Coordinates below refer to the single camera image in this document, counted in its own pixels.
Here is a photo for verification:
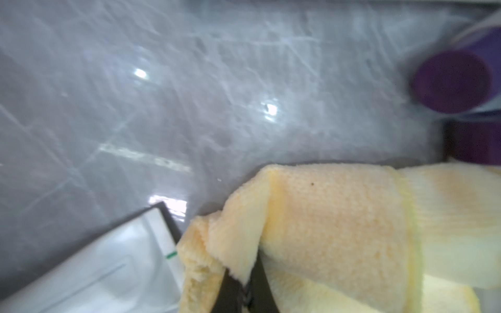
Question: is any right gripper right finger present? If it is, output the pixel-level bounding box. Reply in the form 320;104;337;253
247;253;279;313

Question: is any yellow microfibre cloth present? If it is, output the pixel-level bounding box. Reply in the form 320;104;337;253
177;162;500;312

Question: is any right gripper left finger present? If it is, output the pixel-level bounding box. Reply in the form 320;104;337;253
210;269;245;313

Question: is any black cap toothpaste tube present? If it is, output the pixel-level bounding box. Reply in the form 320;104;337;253
1;209;183;312

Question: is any purple cap toothpaste tube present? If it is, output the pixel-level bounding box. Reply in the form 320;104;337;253
445;116;500;166

